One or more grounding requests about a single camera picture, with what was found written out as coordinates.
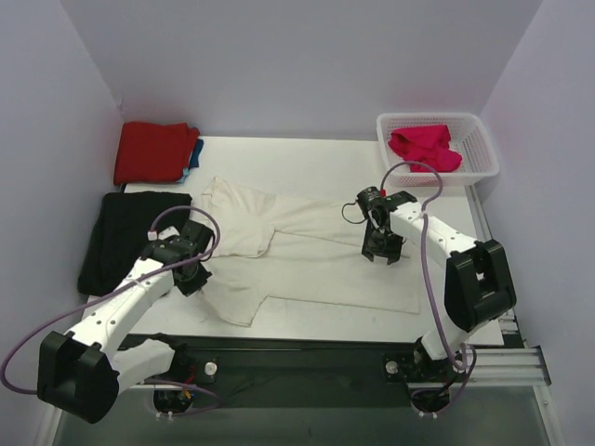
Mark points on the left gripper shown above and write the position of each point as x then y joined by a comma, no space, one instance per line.
193,277

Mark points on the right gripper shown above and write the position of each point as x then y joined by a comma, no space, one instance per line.
381,246

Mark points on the cream white t shirt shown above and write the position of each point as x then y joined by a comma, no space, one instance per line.
297,249

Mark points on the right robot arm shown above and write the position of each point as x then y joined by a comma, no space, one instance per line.
468,281

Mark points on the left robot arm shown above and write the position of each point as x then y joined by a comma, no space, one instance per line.
84,370

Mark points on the black t shirt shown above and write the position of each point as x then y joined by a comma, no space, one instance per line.
119,236

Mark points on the pink crumpled t shirt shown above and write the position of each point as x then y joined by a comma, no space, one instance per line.
428,146

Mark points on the folded blue t shirt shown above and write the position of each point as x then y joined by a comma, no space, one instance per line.
194,159

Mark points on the white plastic basket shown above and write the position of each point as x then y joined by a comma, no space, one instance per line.
468,138

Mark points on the folded red t shirt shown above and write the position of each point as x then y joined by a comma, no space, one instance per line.
152,153

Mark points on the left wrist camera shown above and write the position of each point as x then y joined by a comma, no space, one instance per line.
154,235

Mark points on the aluminium mounting rail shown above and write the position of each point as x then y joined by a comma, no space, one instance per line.
215,361

